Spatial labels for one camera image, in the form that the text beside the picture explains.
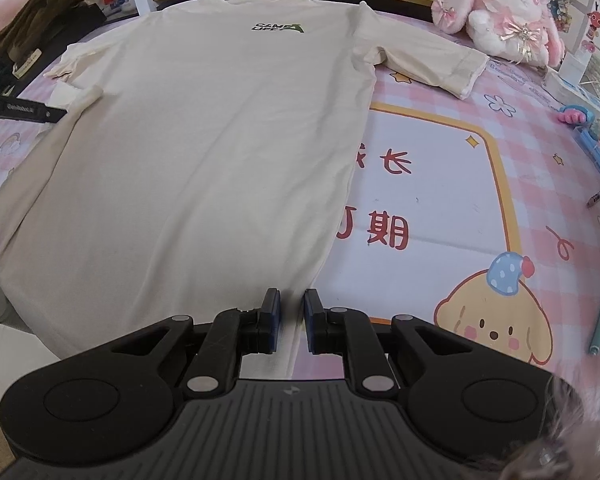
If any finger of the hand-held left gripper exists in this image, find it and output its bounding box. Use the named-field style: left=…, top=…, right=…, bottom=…
left=0, top=94, right=67, bottom=124

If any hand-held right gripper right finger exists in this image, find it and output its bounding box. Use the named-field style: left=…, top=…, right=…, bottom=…
left=303, top=288, right=487, bottom=403

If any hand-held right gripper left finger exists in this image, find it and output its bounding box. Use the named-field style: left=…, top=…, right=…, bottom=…
left=100, top=287, right=281, bottom=403

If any cream t-shirt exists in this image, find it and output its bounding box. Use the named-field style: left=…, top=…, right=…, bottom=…
left=0, top=0, right=490, bottom=381

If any brown garment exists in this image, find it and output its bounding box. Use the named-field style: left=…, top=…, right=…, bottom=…
left=0, top=0, right=89, bottom=63

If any pink checked printed mat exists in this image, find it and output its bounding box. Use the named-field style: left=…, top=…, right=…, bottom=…
left=0, top=0, right=600, bottom=396

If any fuzzy pale cuff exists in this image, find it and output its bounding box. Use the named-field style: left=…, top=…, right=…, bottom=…
left=497, top=372, right=600, bottom=480

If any pink blue hand toy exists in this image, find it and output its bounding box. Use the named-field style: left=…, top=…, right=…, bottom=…
left=555, top=104, right=600, bottom=127

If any white power strip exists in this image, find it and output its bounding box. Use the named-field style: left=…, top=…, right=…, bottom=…
left=544, top=67, right=600, bottom=107

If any pink white plush bunny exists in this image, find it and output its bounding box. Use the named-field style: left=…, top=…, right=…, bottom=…
left=431, top=0, right=566, bottom=67

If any white plug adapter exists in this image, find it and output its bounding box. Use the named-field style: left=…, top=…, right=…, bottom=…
left=561, top=52, right=592, bottom=86

